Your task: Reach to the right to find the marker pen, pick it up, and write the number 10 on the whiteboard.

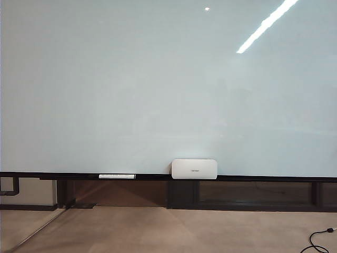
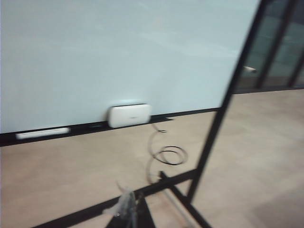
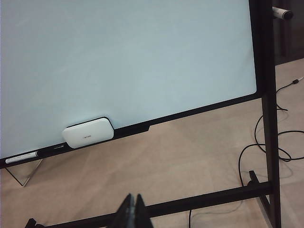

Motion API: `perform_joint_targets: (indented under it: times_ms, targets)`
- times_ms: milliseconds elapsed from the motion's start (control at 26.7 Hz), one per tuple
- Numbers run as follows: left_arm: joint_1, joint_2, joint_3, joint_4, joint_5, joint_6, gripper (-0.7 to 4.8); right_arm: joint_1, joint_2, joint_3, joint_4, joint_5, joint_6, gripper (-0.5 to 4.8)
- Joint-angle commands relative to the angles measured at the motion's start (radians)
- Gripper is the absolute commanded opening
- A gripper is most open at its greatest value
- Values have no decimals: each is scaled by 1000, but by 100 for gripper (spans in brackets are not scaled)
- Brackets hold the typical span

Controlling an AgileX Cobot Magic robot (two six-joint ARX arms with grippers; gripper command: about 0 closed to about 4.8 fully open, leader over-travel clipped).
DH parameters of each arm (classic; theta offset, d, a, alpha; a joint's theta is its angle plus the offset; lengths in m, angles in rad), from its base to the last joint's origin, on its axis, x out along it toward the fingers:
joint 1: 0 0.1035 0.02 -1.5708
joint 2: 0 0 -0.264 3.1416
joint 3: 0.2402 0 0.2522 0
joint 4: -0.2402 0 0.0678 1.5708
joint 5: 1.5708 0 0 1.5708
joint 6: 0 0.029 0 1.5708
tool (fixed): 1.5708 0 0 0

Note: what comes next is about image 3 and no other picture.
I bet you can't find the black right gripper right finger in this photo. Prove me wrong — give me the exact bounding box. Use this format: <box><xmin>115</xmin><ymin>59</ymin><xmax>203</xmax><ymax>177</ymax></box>
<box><xmin>135</xmin><ymin>193</ymin><xmax>155</xmax><ymax>228</ymax></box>

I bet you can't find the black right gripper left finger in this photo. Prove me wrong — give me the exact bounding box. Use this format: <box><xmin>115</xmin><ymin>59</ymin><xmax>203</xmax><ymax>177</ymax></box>
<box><xmin>113</xmin><ymin>193</ymin><xmax>134</xmax><ymax>228</ymax></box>

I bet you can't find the white marker with orange print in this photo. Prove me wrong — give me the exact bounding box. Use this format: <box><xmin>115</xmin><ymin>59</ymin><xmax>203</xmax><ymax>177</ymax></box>
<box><xmin>271</xmin><ymin>6</ymin><xmax>294</xmax><ymax>20</ymax></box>

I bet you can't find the white whiteboard eraser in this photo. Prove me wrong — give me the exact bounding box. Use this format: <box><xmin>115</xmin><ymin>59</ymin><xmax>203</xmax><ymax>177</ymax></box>
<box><xmin>61</xmin><ymin>117</ymin><xmax>114</xmax><ymax>149</ymax></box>

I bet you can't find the white marker with black cap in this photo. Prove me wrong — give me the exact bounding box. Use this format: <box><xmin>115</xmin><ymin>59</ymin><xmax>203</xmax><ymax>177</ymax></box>
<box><xmin>5</xmin><ymin>151</ymin><xmax>40</xmax><ymax>164</ymax></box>

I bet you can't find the black metal whiteboard stand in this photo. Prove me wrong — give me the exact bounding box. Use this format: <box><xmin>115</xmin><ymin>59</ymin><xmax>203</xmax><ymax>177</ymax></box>
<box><xmin>23</xmin><ymin>0</ymin><xmax>285</xmax><ymax>228</ymax></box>

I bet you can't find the black floor cable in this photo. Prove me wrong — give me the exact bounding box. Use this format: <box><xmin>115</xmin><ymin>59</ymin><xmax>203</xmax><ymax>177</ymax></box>
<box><xmin>188</xmin><ymin>75</ymin><xmax>304</xmax><ymax>228</ymax></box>

